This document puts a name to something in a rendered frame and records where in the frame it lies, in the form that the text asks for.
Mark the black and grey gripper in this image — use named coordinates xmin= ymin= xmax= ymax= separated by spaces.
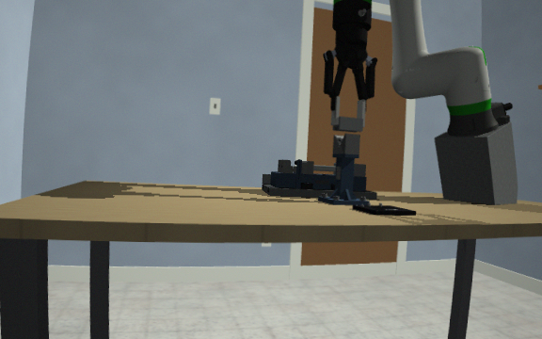
xmin=323 ymin=25 xmax=377 ymax=127

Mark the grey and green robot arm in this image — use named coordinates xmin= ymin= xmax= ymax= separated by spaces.
xmin=332 ymin=0 xmax=513 ymax=137

